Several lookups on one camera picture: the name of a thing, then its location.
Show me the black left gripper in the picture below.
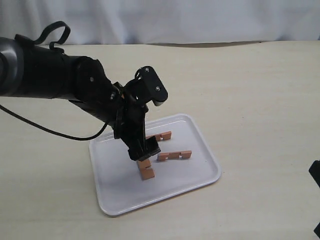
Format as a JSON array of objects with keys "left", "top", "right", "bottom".
[{"left": 113, "top": 96, "right": 161, "bottom": 161}]

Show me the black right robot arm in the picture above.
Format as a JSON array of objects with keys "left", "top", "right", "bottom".
[{"left": 308, "top": 160, "right": 320, "bottom": 238}]

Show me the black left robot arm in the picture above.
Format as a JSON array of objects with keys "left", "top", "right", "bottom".
[{"left": 0, "top": 36, "right": 168, "bottom": 161}]

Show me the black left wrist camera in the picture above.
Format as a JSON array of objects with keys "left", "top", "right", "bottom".
[{"left": 123, "top": 65, "right": 169, "bottom": 107}]

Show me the white curtain backdrop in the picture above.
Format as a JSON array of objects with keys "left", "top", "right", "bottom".
[{"left": 0, "top": 0, "right": 320, "bottom": 45}]

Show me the black cable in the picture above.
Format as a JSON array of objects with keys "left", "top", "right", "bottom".
[{"left": 0, "top": 21, "right": 111, "bottom": 141}]

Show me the wooden notched piece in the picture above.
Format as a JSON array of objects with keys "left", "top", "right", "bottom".
[
  {"left": 145, "top": 131, "right": 172, "bottom": 142},
  {"left": 157, "top": 150, "right": 192, "bottom": 162},
  {"left": 136, "top": 159, "right": 155, "bottom": 181}
]

